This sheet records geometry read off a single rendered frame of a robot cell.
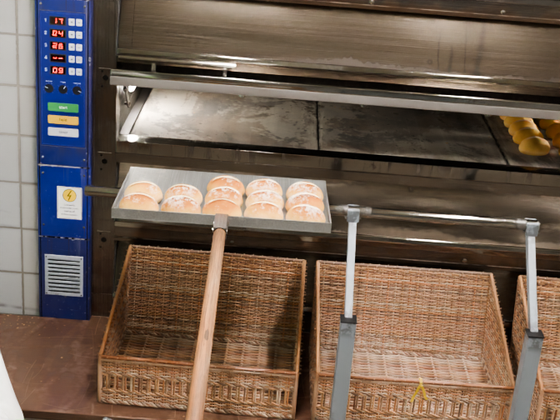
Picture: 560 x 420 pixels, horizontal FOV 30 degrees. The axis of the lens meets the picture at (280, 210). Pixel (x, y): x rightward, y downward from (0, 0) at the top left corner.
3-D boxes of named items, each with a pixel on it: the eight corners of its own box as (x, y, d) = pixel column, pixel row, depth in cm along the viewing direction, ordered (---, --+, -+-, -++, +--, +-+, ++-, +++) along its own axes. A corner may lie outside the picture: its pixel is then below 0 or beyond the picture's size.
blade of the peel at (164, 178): (330, 233, 262) (332, 222, 261) (111, 217, 260) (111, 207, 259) (325, 181, 295) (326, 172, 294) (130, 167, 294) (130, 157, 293)
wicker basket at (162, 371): (125, 320, 334) (127, 242, 323) (301, 335, 334) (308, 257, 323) (94, 404, 289) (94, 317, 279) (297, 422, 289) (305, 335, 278)
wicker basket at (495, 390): (306, 335, 334) (313, 257, 323) (481, 347, 335) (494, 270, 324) (308, 422, 289) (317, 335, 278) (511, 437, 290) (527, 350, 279)
